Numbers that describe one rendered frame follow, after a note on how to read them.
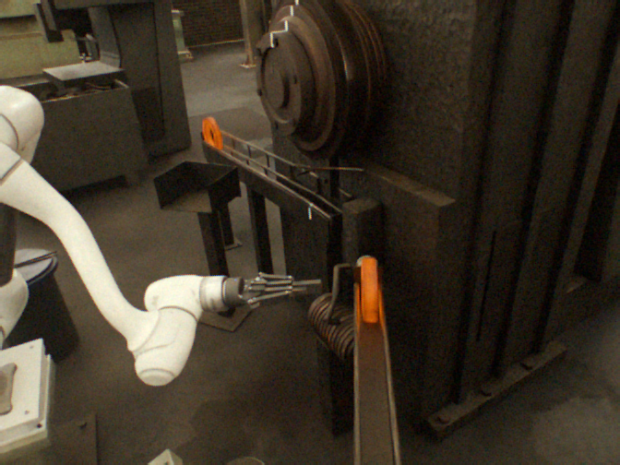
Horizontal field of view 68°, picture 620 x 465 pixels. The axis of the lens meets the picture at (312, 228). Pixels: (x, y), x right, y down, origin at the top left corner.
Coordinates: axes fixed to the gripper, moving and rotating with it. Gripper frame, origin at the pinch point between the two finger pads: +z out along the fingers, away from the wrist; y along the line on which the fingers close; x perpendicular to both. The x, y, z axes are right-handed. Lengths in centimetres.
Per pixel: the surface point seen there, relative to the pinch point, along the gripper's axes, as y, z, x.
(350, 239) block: -25.3, 10.1, -2.5
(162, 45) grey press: -298, -142, 34
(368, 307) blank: 7.7, 14.7, -1.4
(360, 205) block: -27.4, 14.1, 7.3
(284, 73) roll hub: -37, -3, 44
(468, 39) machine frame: -16, 41, 50
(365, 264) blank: 0.1, 14.9, 5.5
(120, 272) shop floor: -108, -124, -61
